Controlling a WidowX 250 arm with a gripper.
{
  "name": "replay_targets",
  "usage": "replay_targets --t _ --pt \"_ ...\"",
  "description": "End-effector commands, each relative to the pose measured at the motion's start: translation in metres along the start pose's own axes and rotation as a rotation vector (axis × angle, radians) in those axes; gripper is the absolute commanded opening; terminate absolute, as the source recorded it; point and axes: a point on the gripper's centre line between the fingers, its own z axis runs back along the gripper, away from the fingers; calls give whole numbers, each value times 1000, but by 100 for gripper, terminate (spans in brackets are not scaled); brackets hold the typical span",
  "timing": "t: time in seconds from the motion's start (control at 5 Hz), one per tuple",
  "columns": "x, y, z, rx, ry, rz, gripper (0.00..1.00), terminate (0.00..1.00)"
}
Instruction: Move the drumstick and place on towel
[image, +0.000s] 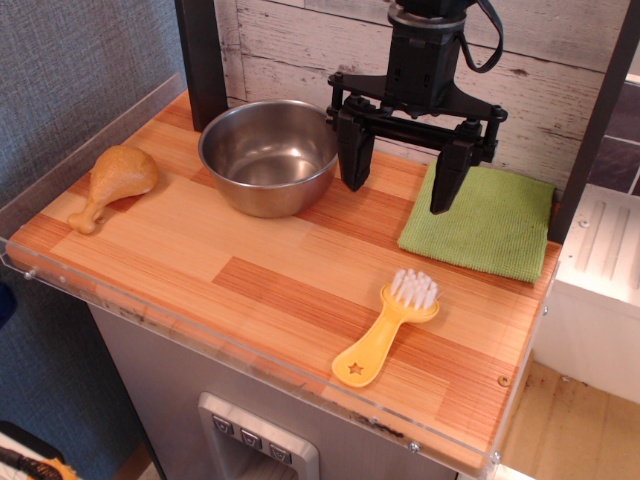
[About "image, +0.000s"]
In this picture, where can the white toy sink unit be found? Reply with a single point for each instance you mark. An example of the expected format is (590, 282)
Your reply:
(589, 328)

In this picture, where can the yellow scrub brush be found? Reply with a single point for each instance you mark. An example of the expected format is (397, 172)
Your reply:
(411, 297)

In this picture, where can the stainless steel bowl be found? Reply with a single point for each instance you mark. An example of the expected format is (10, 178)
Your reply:
(270, 159)

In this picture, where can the clear acrylic left guard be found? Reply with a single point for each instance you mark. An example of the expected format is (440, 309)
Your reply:
(38, 191)

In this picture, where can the green cloth towel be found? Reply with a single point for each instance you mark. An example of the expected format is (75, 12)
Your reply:
(497, 224)

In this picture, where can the dark post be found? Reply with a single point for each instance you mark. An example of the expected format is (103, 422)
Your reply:
(604, 107)
(202, 58)

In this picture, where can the silver dispenser panel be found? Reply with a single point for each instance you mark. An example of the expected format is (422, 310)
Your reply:
(246, 446)

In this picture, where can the grey toy fridge cabinet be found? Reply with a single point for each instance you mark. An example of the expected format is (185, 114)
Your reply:
(164, 381)

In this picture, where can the dark left post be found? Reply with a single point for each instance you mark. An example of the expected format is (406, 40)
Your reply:
(202, 58)

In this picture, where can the toy chicken drumstick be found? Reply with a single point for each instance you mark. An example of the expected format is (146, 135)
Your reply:
(120, 172)

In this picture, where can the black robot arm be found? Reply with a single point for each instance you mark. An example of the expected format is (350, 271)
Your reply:
(430, 6)

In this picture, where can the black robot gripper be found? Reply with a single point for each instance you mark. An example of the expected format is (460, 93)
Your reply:
(417, 101)

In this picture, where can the dark right post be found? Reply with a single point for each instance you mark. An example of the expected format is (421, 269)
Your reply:
(604, 107)

